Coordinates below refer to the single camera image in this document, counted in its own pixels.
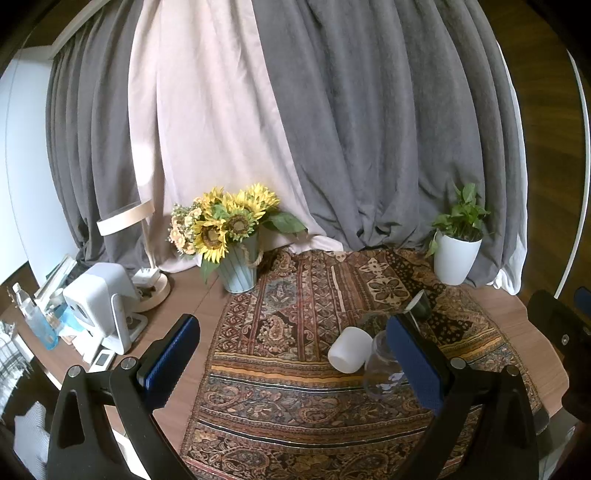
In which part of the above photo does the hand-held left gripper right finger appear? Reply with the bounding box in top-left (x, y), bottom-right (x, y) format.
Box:
top-left (386, 313), bottom-right (539, 480)

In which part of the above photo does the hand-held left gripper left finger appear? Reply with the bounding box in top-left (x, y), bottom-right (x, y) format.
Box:
top-left (46, 314), bottom-right (201, 480)

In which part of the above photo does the white cup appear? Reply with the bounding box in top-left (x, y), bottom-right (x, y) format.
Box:
top-left (328, 327), bottom-right (374, 374)

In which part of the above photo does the clear glass cup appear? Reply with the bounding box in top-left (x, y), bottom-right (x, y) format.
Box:
top-left (362, 330), bottom-right (409, 400)

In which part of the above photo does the dark cup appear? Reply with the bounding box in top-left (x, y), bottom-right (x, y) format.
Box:
top-left (406, 290), bottom-right (433, 321)

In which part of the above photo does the small white display device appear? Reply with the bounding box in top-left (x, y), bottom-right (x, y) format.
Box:
top-left (88, 349), bottom-right (116, 374)

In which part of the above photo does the white power adapter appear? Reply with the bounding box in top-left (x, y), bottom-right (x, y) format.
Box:
top-left (133, 269), bottom-right (162, 289)

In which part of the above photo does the white projector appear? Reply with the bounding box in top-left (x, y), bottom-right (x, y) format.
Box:
top-left (63, 263), bottom-right (149, 356)

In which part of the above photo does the pale blue metal bucket vase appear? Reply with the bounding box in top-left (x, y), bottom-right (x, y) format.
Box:
top-left (217, 231), bottom-right (265, 294)

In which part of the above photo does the white plant pot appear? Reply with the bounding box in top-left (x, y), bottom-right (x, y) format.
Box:
top-left (433, 229), bottom-right (484, 286)

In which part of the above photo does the patterned paisley table cloth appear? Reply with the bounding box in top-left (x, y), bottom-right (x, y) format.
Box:
top-left (180, 247), bottom-right (550, 480)

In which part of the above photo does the clear bottle with blue liquid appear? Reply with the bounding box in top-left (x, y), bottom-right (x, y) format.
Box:
top-left (11, 283), bottom-right (60, 352)

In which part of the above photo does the black chair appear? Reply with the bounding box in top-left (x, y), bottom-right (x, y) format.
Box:
top-left (526, 290), bottom-right (591, 416)

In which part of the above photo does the sunflower bouquet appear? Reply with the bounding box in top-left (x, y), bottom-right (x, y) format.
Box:
top-left (167, 183), bottom-right (309, 284)

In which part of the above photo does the white desk lamp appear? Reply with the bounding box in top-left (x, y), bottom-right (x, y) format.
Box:
top-left (96, 199), bottom-right (173, 311)

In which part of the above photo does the green potted plant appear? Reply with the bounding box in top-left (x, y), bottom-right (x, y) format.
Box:
top-left (425, 182), bottom-right (492, 258)

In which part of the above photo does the pale pink curtain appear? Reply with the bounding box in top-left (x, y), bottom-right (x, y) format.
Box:
top-left (127, 0), bottom-right (345, 274)

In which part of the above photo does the grey curtain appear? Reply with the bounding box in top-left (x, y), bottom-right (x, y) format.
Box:
top-left (45, 0), bottom-right (525, 289)

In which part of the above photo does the white wire rack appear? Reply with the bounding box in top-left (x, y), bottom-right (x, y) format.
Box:
top-left (0, 318), bottom-right (29, 393)

